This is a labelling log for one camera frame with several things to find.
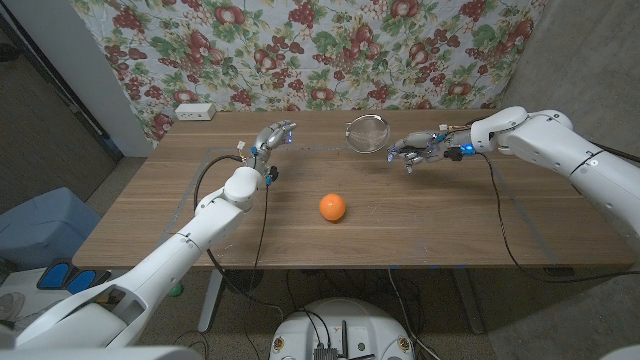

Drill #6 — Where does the grey table leg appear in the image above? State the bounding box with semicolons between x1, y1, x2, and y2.
452;267;486;335

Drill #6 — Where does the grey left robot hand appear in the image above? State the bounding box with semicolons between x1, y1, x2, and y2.
247;119;298;186

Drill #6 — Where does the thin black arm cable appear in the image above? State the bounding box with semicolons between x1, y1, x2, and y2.
479;152;640;284
244;184;270;360

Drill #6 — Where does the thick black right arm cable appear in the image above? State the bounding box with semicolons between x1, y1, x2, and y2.
589;141;640;165

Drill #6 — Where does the white robot chest edge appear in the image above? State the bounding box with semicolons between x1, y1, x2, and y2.
0;345;206;360

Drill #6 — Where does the white table leg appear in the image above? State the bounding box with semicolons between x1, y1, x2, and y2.
197;269;226;335

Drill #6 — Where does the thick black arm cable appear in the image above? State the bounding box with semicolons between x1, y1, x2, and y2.
192;154;286;321
589;141;640;165

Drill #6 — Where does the metal mesh sieve black handle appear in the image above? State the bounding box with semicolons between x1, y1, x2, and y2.
344;113;391;154

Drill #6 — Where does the blue foot pedal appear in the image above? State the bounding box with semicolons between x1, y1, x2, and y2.
36;258;74;291
65;268;112;301

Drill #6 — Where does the round black floor fan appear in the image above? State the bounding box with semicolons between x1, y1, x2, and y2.
223;269;265;294

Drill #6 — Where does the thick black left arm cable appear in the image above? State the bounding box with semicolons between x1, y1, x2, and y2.
192;154;286;321

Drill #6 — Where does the orange fruit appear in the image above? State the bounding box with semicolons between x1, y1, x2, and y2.
318;193;347;223

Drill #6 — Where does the floral fruit print backdrop cloth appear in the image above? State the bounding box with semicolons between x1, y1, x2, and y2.
69;0;549;149

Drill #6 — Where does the white robot torso base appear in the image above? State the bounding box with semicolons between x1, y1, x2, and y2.
269;297;415;360

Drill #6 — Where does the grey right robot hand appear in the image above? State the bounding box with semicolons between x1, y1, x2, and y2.
385;130;465;175

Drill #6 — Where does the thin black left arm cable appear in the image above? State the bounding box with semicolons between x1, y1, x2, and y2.
244;184;270;360

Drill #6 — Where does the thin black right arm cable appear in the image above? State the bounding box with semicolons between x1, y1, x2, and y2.
479;152;640;284

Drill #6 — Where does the white power strip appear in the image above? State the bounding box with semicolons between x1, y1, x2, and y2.
174;102;217;122

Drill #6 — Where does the blue plastic bin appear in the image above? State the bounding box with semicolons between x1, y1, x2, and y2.
0;187;101;271

